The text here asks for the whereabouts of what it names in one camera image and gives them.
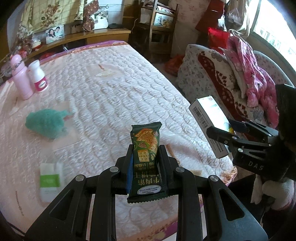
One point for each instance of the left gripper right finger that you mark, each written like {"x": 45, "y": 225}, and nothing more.
{"x": 207, "y": 209}

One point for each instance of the pink quilted table cover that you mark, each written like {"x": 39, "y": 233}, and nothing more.
{"x": 108, "y": 89}

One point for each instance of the framed couple photo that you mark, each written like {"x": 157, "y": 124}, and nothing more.
{"x": 55, "y": 33}

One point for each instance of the pink patterned pajama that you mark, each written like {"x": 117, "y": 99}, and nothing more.
{"x": 259, "y": 88}

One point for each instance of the wooden tv cabinet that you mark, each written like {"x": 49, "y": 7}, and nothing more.
{"x": 94, "y": 37}

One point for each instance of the green fuzzy cloth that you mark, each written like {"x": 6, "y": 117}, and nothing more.
{"x": 49, "y": 123}

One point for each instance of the yellow floral cloth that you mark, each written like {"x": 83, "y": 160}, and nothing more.
{"x": 40, "y": 15}

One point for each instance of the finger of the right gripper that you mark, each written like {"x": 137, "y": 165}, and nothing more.
{"x": 233, "y": 141}
{"x": 253, "y": 129}

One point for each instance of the green cracker packet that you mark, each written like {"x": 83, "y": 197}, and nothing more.
{"x": 147, "y": 184}

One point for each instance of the white pink-label pill bottle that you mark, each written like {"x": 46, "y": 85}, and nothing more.
{"x": 37, "y": 76}

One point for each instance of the wooden chair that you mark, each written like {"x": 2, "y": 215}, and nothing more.
{"x": 153, "y": 30}

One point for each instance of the red cushion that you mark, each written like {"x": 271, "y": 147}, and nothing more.
{"x": 217, "y": 38}

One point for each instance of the white green tissue pack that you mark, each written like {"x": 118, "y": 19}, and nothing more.
{"x": 51, "y": 181}

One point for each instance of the pink water bottle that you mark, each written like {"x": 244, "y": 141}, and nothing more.
{"x": 20, "y": 77}

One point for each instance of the white barcode medicine box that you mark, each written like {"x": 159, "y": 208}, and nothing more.
{"x": 207, "y": 113}

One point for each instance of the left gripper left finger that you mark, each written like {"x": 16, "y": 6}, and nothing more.
{"x": 86, "y": 203}

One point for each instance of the floral red sofa cover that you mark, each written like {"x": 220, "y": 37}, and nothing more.
{"x": 205, "y": 72}

